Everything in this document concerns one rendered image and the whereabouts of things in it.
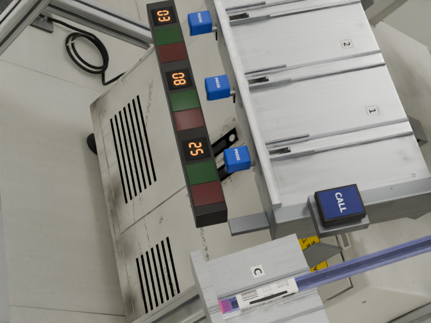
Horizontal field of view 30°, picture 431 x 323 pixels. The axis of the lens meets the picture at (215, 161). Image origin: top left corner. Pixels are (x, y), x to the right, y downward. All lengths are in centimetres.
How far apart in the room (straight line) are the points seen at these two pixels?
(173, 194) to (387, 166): 66
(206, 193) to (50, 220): 78
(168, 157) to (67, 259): 30
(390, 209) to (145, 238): 73
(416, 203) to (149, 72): 87
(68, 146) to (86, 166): 6
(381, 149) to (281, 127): 13
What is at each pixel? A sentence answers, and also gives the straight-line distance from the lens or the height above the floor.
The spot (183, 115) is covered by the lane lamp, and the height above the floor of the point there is 65.
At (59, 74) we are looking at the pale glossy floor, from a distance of 199.
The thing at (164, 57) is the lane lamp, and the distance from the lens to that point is 109.
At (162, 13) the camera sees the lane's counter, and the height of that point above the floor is 66.
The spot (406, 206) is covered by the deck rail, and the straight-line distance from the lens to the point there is 100.
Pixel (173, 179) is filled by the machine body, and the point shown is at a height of 27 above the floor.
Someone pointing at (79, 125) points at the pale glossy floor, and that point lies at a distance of 192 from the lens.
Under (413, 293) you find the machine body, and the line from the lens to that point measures 134.
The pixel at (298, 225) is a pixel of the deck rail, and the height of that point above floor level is 73.
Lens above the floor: 123
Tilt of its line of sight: 34 degrees down
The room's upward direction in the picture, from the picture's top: 54 degrees clockwise
